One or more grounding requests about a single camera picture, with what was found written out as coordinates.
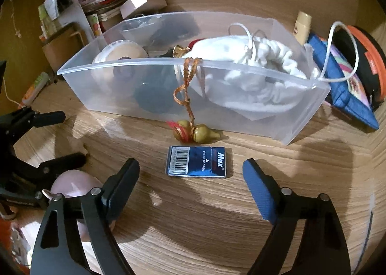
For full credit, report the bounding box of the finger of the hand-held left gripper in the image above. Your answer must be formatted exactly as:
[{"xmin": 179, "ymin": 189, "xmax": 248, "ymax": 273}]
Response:
[
  {"xmin": 9, "ymin": 153, "xmax": 89, "ymax": 193},
  {"xmin": 0, "ymin": 107, "xmax": 66, "ymax": 143}
]

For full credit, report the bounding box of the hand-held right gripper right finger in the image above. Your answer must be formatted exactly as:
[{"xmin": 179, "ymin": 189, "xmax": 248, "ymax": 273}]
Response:
[{"xmin": 243, "ymin": 158, "xmax": 352, "ymax": 275}]

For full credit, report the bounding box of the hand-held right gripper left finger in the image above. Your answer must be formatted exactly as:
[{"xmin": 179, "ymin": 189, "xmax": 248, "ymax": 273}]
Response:
[{"xmin": 30, "ymin": 158, "xmax": 141, "ymax": 275}]

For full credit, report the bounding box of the pink egg-shaped object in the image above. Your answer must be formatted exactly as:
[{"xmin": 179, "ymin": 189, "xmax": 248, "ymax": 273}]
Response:
[{"xmin": 50, "ymin": 169, "xmax": 117, "ymax": 242}]

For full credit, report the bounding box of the blue staple box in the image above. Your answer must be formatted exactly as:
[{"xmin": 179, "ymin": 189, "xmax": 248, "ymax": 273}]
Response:
[{"xmin": 164, "ymin": 145, "xmax": 227, "ymax": 179}]

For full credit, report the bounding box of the gourd charm with braided cord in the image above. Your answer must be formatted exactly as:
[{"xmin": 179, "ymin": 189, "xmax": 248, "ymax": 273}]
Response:
[{"xmin": 167, "ymin": 57, "xmax": 221, "ymax": 144}]

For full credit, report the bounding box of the translucent plastic storage box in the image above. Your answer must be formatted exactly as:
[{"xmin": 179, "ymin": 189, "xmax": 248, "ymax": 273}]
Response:
[{"xmin": 57, "ymin": 11, "xmax": 331, "ymax": 147}]

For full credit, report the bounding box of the cream tape roll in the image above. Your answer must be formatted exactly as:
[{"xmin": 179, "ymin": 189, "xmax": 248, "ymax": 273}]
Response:
[{"xmin": 92, "ymin": 39, "xmax": 148, "ymax": 86}]

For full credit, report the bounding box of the white drawstring pouch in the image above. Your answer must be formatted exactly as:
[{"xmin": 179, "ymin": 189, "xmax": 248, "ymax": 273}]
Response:
[{"xmin": 184, "ymin": 21, "xmax": 361, "ymax": 122}]

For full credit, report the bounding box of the red velvet pouch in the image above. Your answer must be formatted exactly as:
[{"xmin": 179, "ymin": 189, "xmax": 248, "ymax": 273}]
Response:
[{"xmin": 173, "ymin": 38, "xmax": 209, "ymax": 59}]

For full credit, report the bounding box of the wooden desktop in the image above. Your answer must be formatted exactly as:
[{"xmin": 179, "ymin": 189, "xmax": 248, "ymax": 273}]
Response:
[{"xmin": 6, "ymin": 0, "xmax": 386, "ymax": 275}]

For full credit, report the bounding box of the green orange packet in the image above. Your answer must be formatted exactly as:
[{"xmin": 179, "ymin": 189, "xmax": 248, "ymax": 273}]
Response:
[{"xmin": 22, "ymin": 72, "xmax": 52, "ymax": 106}]

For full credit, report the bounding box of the brown cardboard box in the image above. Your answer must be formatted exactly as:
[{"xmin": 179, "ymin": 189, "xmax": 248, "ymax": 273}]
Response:
[{"xmin": 41, "ymin": 26, "xmax": 88, "ymax": 72}]

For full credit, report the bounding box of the green printed box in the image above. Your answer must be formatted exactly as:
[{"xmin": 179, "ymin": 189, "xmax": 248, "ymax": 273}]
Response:
[{"xmin": 38, "ymin": 4, "xmax": 55, "ymax": 37}]

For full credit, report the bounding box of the black round object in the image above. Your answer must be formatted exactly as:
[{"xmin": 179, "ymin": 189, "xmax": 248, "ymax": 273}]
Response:
[{"xmin": 134, "ymin": 64, "xmax": 179, "ymax": 114}]

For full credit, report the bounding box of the blue zipper pouch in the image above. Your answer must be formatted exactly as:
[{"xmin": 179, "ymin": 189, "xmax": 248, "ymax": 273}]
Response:
[{"xmin": 307, "ymin": 32, "xmax": 379, "ymax": 130}]

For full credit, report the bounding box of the clear plastic bowl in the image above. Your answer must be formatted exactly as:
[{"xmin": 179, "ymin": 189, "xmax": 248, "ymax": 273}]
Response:
[{"xmin": 119, "ymin": 17, "xmax": 160, "ymax": 42}]

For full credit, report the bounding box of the pink and white box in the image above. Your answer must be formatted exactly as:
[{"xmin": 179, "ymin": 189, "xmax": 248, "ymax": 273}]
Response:
[{"xmin": 120, "ymin": 0, "xmax": 148, "ymax": 19}]

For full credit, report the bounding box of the dark object in box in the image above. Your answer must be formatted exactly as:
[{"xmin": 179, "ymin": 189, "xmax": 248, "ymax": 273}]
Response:
[{"xmin": 149, "ymin": 17, "xmax": 201, "ymax": 53}]

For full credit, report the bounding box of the cream lip balm tube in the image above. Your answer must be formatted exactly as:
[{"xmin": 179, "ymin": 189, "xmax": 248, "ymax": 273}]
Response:
[{"xmin": 294, "ymin": 11, "xmax": 312, "ymax": 45}]

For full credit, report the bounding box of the black orange round case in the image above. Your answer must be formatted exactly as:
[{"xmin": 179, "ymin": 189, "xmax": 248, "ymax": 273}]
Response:
[{"xmin": 332, "ymin": 24, "xmax": 386, "ymax": 111}]

